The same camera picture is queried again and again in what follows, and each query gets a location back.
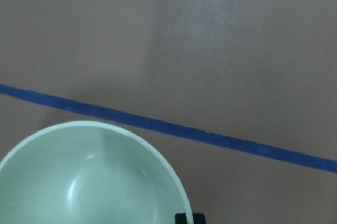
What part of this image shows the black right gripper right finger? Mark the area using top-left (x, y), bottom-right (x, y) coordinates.
top-left (193, 213), bottom-right (206, 224)

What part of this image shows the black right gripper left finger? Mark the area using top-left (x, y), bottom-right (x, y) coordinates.
top-left (174, 213), bottom-right (186, 224)

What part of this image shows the light green bowl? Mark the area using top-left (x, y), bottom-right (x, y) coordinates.
top-left (1, 121), bottom-right (193, 223)

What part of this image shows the blue tape line crosswise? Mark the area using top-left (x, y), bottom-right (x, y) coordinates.
top-left (1, 84), bottom-right (336, 174)

